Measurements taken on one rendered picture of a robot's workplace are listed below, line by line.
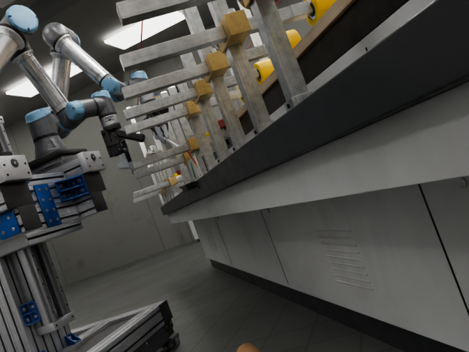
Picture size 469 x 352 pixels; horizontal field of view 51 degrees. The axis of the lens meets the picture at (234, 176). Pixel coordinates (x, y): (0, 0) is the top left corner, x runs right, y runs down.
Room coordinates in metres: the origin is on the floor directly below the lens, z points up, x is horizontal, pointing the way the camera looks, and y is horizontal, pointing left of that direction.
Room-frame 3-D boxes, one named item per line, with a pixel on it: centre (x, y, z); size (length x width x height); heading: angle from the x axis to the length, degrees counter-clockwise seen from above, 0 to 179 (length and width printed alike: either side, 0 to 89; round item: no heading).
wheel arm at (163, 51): (1.12, -0.10, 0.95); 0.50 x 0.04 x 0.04; 103
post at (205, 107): (1.65, 0.01, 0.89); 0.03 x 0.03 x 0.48; 13
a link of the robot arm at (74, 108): (1.98, 0.49, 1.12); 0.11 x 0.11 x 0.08; 41
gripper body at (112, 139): (2.03, 0.41, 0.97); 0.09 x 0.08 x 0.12; 103
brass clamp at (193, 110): (1.87, 0.06, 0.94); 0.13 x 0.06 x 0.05; 13
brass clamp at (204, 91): (1.63, 0.00, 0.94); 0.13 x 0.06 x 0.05; 13
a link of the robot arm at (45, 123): (2.26, 0.75, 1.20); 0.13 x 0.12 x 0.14; 174
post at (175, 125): (2.38, 0.18, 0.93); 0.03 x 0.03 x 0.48; 13
